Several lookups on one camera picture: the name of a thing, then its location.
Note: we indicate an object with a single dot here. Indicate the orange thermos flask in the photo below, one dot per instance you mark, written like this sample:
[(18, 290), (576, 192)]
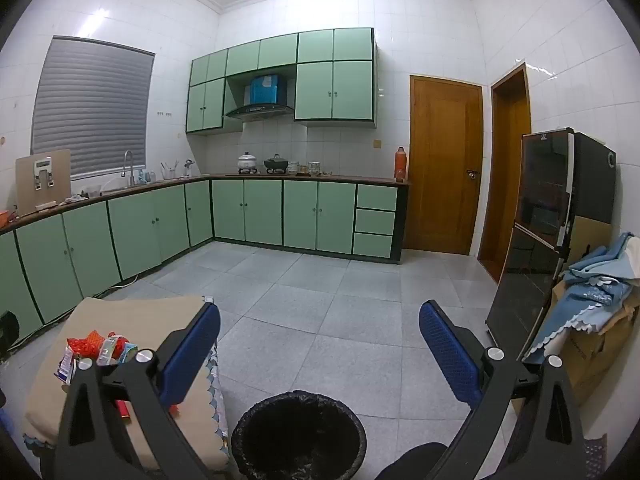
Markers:
[(400, 165)]

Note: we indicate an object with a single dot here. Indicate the black range hood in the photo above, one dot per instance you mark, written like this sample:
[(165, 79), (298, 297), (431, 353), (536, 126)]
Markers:
[(260, 110)]

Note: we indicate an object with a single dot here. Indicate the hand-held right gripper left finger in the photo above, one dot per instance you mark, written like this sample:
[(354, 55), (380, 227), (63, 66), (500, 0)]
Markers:
[(192, 355)]

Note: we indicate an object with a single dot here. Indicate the orange plastic bag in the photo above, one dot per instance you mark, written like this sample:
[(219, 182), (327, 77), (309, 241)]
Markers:
[(87, 344)]

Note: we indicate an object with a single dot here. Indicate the closed wooden door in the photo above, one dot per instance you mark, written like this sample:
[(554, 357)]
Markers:
[(440, 160)]

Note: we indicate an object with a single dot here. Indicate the metal sink faucet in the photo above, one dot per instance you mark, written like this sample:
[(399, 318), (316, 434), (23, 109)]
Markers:
[(129, 160)]

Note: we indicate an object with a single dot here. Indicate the black refrigerator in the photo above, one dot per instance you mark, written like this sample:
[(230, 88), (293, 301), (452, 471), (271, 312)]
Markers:
[(540, 200)]

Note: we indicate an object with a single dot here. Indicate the brown board with white holder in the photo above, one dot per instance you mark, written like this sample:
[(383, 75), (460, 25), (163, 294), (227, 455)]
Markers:
[(27, 185)]

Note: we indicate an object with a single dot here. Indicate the white cooking pot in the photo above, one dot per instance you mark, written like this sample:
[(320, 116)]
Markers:
[(247, 162)]

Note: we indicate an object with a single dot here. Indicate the utensil holder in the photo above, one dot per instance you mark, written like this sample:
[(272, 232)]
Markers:
[(169, 172)]

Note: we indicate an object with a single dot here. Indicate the green base cabinets with counter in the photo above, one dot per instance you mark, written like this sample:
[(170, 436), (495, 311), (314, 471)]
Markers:
[(265, 215)]

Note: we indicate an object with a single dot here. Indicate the green and white packet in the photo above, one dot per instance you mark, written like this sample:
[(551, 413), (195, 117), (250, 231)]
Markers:
[(117, 352)]

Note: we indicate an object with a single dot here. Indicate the green wall cabinets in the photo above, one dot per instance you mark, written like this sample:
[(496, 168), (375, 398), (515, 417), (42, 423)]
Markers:
[(330, 90)]

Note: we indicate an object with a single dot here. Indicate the stack of bowls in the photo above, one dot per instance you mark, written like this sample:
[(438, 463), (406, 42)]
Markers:
[(293, 167)]

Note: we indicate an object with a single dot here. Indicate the light blue cloth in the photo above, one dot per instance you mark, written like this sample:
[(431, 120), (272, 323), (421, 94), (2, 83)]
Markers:
[(590, 295)]

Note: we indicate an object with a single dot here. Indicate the grey window blind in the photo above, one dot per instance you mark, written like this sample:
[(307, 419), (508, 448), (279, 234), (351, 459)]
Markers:
[(90, 105)]

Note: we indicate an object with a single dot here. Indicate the folding table with beige cloth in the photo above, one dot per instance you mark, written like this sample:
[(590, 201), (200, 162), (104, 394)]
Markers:
[(150, 320)]

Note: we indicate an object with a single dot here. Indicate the dark cooking pot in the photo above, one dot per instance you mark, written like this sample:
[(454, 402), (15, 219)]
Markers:
[(275, 164)]

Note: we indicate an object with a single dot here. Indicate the orange box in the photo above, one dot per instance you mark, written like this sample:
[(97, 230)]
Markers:
[(4, 217)]

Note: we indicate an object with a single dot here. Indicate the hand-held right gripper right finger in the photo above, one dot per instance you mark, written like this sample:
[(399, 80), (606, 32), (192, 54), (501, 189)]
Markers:
[(450, 355)]

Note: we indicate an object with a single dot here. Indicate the black lined trash bin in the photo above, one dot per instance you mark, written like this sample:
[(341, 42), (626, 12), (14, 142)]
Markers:
[(300, 435)]

